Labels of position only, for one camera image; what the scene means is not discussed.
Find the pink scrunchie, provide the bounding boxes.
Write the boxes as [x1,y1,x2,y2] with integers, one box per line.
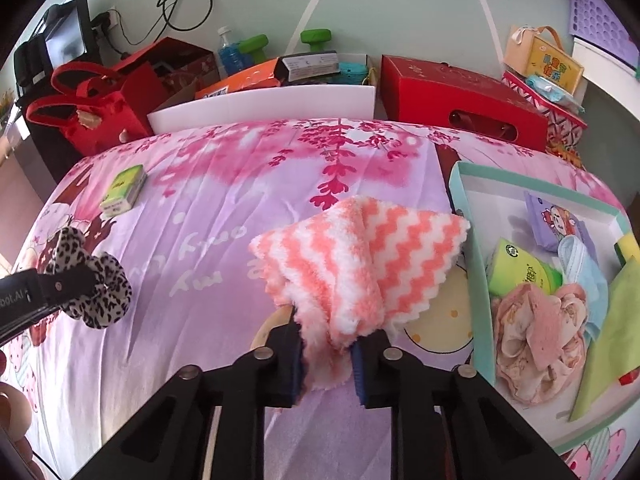
[491,282,591,406]

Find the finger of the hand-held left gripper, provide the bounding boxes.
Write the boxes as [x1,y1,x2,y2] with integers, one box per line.
[31,265,99,314]

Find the red patterned tin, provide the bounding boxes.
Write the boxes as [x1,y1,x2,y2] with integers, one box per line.
[502,71,588,151]

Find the green cloth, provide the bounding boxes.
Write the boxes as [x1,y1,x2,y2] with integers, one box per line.
[569,260,640,423]

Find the green dumbbell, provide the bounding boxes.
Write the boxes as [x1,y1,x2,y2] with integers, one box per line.
[300,28,338,53]
[237,34,271,66]

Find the red bag with handles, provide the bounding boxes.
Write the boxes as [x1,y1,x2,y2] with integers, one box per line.
[25,64,153,158]

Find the yellow gift box with handle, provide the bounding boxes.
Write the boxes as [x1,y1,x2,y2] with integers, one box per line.
[504,24,585,96]

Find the red cardboard box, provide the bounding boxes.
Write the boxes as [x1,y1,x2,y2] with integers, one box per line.
[381,55,549,153]

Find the orange box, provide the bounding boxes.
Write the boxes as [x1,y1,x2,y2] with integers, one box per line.
[195,58,283,101]

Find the black and grey box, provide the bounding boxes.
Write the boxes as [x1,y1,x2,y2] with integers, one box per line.
[277,51,343,86]

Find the teal box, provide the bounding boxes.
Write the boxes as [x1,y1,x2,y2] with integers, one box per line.
[340,60,372,87]

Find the small green tissue pack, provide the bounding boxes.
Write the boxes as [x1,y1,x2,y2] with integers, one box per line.
[98,166,147,219]

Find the blue face mask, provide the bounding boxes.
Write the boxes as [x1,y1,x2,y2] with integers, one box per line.
[556,236,610,343]

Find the white tray with teal rim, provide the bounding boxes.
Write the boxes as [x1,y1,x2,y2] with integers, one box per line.
[446,161,633,456]

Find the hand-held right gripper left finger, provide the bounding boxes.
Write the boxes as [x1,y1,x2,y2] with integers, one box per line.
[72,322,306,480]

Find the black cables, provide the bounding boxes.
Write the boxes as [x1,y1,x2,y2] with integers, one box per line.
[102,0,213,48]

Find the dark red open box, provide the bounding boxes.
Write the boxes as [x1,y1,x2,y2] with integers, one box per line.
[120,36,221,113]

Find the leopard print scrunchie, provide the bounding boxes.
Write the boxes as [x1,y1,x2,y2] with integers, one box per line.
[42,226,133,330]

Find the white shelf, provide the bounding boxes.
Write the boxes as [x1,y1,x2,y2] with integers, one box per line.
[572,40,640,126]

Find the wall power socket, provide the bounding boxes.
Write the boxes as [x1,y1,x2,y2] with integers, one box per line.
[95,7,121,36]

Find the person's left hand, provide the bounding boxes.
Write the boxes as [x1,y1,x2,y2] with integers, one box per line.
[0,347,43,480]

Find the wet wipes pack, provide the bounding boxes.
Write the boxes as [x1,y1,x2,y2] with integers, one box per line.
[525,74,586,113]

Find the black monitor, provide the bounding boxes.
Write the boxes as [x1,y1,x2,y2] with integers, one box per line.
[14,0,101,101]

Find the purple plastic basket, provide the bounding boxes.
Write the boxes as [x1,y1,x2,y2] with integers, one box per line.
[569,0,640,71]

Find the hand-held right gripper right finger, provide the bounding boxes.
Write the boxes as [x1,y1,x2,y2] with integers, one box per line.
[350,329,583,480]

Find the blue liquid bottle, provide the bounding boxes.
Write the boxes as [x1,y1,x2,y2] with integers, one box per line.
[217,26,253,81]

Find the red and yellow packet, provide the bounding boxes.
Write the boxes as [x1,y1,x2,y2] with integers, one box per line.
[545,142,583,168]

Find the purple tissue pack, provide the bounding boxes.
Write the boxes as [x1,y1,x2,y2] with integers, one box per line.
[524,191,598,253]

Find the pink and white zigzag towel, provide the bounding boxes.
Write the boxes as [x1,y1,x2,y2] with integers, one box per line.
[248,196,472,392]

